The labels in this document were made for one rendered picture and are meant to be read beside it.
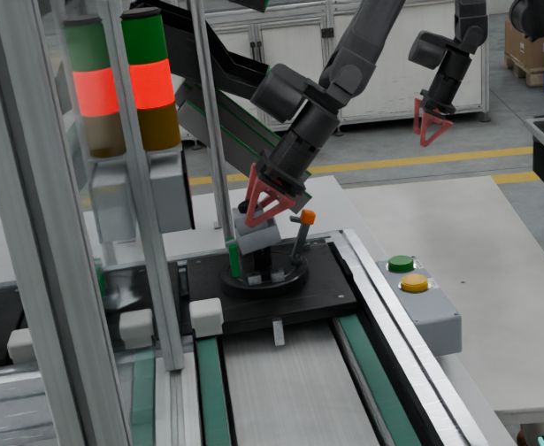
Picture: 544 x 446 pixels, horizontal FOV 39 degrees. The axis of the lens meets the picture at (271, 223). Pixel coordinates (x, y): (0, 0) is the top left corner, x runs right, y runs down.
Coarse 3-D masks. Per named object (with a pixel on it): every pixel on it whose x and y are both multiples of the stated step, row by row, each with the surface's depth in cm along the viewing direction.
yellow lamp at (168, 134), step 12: (156, 108) 88; (168, 108) 89; (144, 120) 89; (156, 120) 89; (168, 120) 89; (144, 132) 90; (156, 132) 89; (168, 132) 90; (144, 144) 90; (156, 144) 90; (168, 144) 90
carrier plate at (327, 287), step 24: (312, 240) 134; (192, 264) 130; (216, 264) 129; (312, 264) 125; (336, 264) 124; (192, 288) 121; (216, 288) 120; (312, 288) 117; (336, 288) 116; (240, 312) 112; (264, 312) 112; (288, 312) 111; (312, 312) 112; (336, 312) 112
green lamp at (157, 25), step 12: (132, 24) 85; (144, 24) 85; (156, 24) 86; (132, 36) 85; (144, 36) 85; (156, 36) 86; (132, 48) 86; (144, 48) 86; (156, 48) 86; (132, 60) 86; (144, 60) 86; (156, 60) 87
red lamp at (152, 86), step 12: (168, 60) 89; (132, 72) 87; (144, 72) 87; (156, 72) 87; (168, 72) 89; (132, 84) 88; (144, 84) 87; (156, 84) 87; (168, 84) 89; (144, 96) 88; (156, 96) 88; (168, 96) 89; (144, 108) 88
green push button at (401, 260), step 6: (390, 258) 123; (396, 258) 123; (402, 258) 123; (408, 258) 122; (390, 264) 122; (396, 264) 121; (402, 264) 121; (408, 264) 121; (396, 270) 121; (402, 270) 121
